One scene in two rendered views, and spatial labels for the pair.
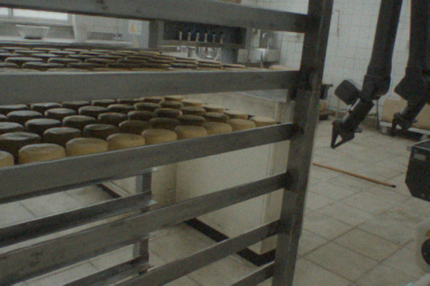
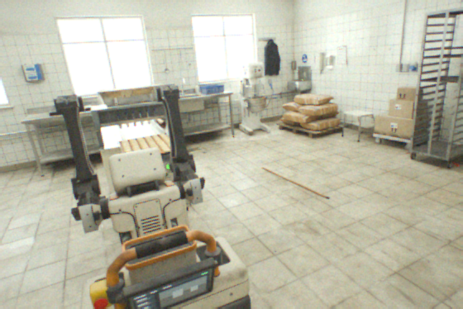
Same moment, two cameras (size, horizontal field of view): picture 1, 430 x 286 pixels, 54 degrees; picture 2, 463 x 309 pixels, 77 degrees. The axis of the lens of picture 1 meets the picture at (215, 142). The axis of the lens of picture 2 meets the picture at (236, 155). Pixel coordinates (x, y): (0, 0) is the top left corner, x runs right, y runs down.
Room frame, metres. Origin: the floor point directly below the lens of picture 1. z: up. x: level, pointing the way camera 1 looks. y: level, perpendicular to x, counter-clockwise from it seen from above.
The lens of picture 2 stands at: (0.36, -1.60, 1.50)
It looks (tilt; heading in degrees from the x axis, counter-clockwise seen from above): 18 degrees down; 21
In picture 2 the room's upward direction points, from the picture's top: 5 degrees counter-clockwise
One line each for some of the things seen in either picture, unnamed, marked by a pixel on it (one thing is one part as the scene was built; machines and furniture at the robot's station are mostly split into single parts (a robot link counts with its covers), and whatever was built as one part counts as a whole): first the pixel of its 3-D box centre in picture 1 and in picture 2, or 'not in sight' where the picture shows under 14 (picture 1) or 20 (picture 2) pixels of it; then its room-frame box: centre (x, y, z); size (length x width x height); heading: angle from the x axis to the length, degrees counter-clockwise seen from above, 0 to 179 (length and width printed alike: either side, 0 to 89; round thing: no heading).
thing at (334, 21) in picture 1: (331, 23); (341, 56); (6.57, -1.57, 1.37); 0.27 x 0.02 x 0.40; 46
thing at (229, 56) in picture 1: (189, 47); (136, 121); (2.60, 0.20, 1.01); 0.72 x 0.33 x 0.34; 134
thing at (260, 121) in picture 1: (262, 124); not in sight; (0.75, -0.08, 0.96); 0.05 x 0.05 x 0.02
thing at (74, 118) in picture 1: (80, 125); not in sight; (0.63, 0.21, 0.96); 0.05 x 0.05 x 0.02
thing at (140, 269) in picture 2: not in sight; (161, 257); (1.06, -1.03, 0.87); 0.23 x 0.15 x 0.11; 134
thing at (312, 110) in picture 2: not in sight; (319, 108); (6.07, -1.20, 0.47); 0.72 x 0.42 x 0.17; 141
